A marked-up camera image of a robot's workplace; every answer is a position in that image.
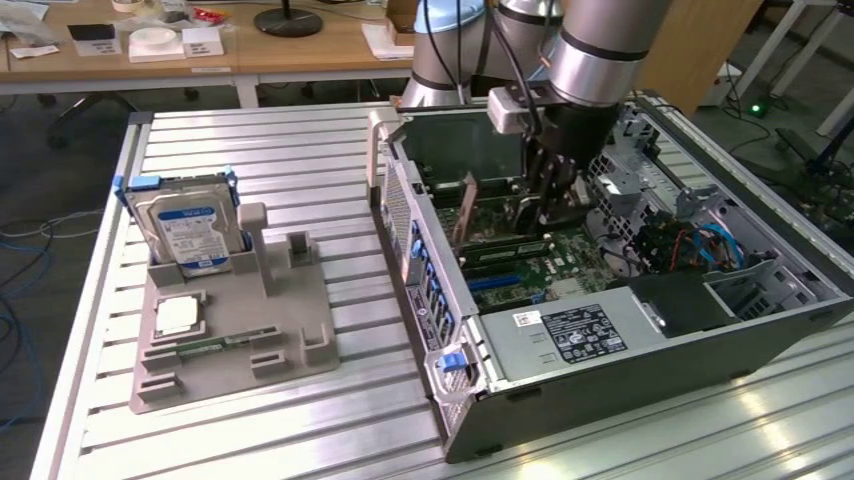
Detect dark grey open PC case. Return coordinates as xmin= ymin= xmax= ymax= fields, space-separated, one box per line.
xmin=367 ymin=89 xmax=854 ymax=464

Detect metal disk bay cage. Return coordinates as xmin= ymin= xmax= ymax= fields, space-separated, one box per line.
xmin=582 ymin=102 xmax=679 ymax=237

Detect white stacked booklets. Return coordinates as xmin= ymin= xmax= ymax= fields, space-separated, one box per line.
xmin=361 ymin=21 xmax=417 ymax=61

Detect blue disk wire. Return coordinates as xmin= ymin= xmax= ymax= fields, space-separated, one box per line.
xmin=693 ymin=221 xmax=746 ymax=274

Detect grey printed parts rack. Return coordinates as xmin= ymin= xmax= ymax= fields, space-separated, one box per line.
xmin=130 ymin=201 xmax=343 ymax=416

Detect green graphics card metal bracket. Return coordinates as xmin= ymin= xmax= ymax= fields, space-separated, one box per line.
xmin=451 ymin=170 xmax=537 ymax=252

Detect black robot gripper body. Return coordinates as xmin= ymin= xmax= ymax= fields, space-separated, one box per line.
xmin=530 ymin=101 xmax=623 ymax=174

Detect silver CPU chip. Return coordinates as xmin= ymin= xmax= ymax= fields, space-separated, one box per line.
xmin=154 ymin=296 xmax=206 ymax=337

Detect plain white labelled box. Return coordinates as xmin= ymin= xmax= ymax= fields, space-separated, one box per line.
xmin=180 ymin=26 xmax=224 ymax=59

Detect white box with round dish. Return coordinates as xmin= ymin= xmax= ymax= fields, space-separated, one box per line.
xmin=127 ymin=26 xmax=188 ymax=64

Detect silver power supply unit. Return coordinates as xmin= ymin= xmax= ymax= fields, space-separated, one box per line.
xmin=478 ymin=286 xmax=670 ymax=396

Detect black round lamp base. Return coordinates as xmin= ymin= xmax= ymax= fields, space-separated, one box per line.
xmin=252 ymin=0 xmax=326 ymax=38

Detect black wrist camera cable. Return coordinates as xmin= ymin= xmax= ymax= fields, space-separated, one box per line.
xmin=489 ymin=0 xmax=543 ymax=137

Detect white table frame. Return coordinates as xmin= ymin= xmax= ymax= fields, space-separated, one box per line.
xmin=732 ymin=0 xmax=854 ymax=136

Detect hard disk in blue caddy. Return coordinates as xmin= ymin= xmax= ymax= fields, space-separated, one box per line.
xmin=112 ymin=166 xmax=243 ymax=280

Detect wooden cabinet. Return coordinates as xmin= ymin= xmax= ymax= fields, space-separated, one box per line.
xmin=625 ymin=0 xmax=766 ymax=117

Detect wooden desk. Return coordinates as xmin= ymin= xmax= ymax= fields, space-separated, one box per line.
xmin=0 ymin=0 xmax=429 ymax=109

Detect green motherboard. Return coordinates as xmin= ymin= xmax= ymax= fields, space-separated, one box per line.
xmin=426 ymin=175 xmax=630 ymax=312

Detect green RAM stick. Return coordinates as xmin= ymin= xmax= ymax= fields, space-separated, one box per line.
xmin=175 ymin=329 xmax=279 ymax=354

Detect blue expansion slot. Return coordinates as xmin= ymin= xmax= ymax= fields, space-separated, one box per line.
xmin=466 ymin=275 xmax=525 ymax=294

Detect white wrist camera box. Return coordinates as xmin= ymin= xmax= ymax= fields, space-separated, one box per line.
xmin=486 ymin=86 xmax=546 ymax=136

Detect installed RAM stick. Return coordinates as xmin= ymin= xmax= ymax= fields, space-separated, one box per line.
xmin=457 ymin=238 xmax=553 ymax=264

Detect white box with black top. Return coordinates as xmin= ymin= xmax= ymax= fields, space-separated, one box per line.
xmin=66 ymin=23 xmax=126 ymax=58

